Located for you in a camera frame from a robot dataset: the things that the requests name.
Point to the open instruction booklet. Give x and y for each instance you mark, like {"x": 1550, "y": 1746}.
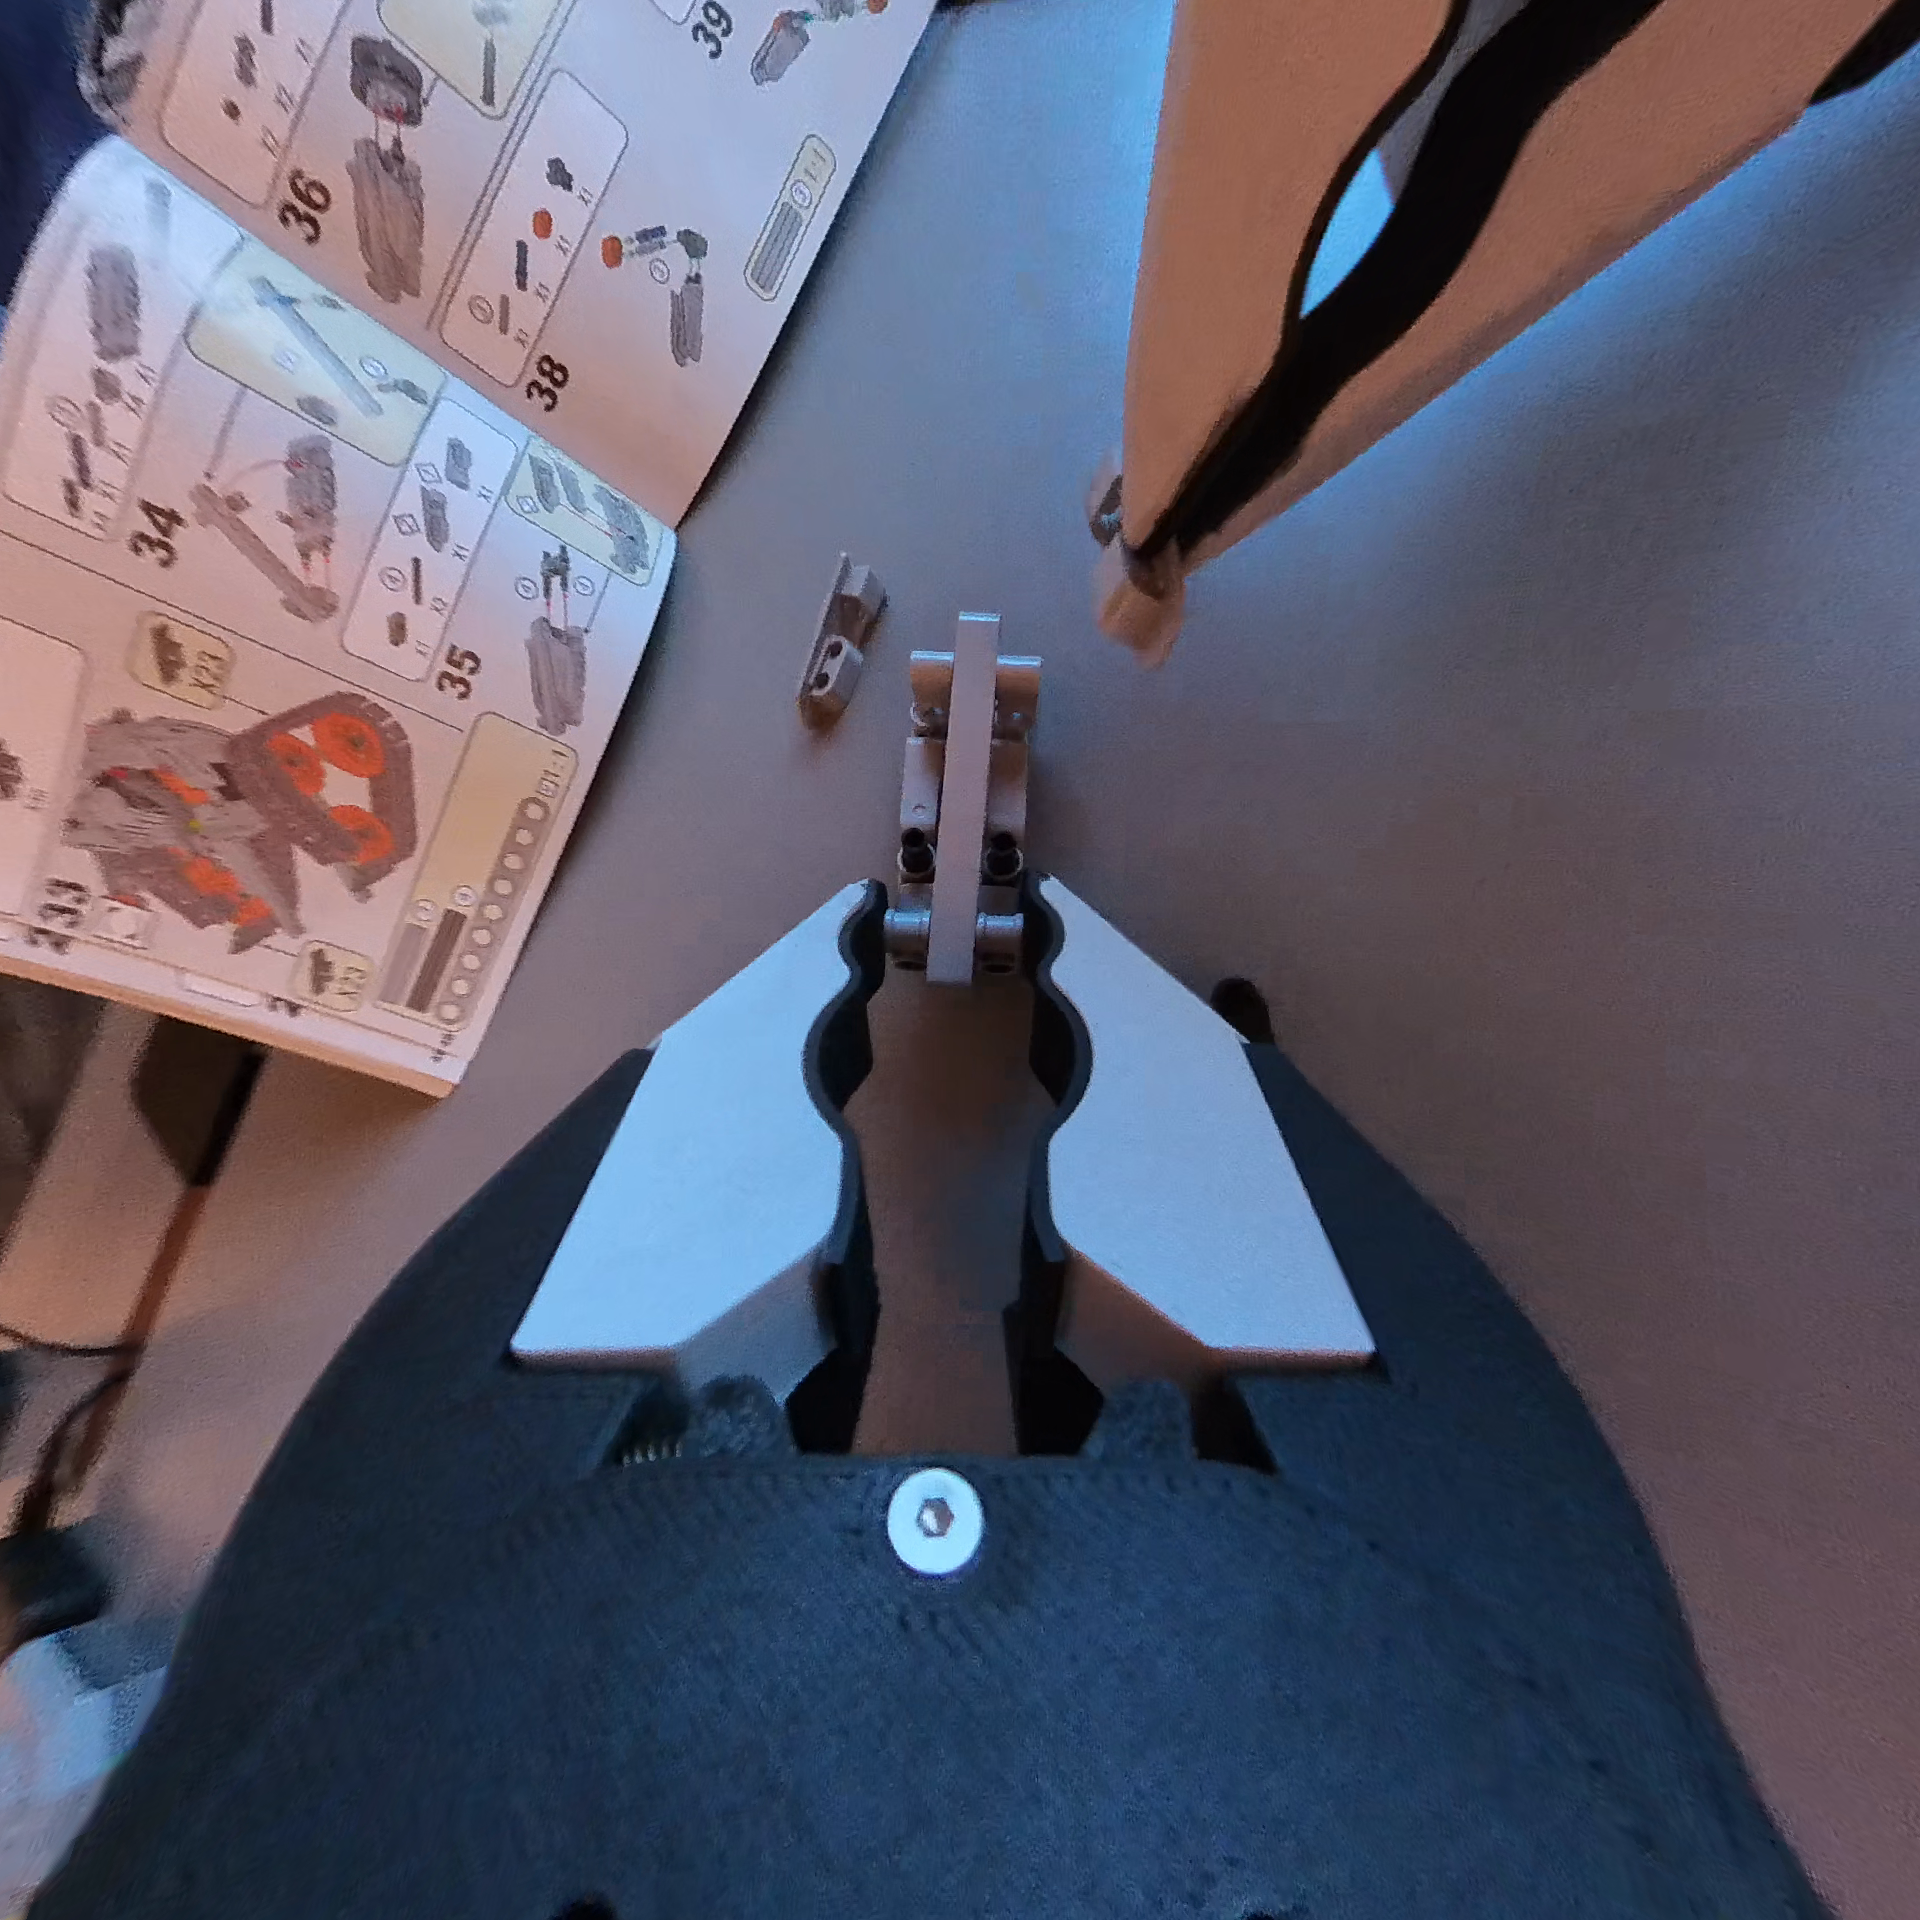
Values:
{"x": 497, "y": 378}

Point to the small pale brick piece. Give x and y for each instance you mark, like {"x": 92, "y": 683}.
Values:
{"x": 1141, "y": 606}

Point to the grey toy brick assembly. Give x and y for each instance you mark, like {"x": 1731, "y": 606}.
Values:
{"x": 965, "y": 780}

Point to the small grey brick connector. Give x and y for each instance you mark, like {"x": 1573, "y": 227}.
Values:
{"x": 833, "y": 658}

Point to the grey desk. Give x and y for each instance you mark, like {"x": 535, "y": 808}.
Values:
{"x": 1499, "y": 901}

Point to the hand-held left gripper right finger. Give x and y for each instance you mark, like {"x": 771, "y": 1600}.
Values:
{"x": 1183, "y": 1201}

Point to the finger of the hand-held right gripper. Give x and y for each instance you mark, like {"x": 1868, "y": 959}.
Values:
{"x": 1621, "y": 163}
{"x": 1244, "y": 181}

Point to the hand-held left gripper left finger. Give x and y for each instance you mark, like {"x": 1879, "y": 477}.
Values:
{"x": 688, "y": 1201}

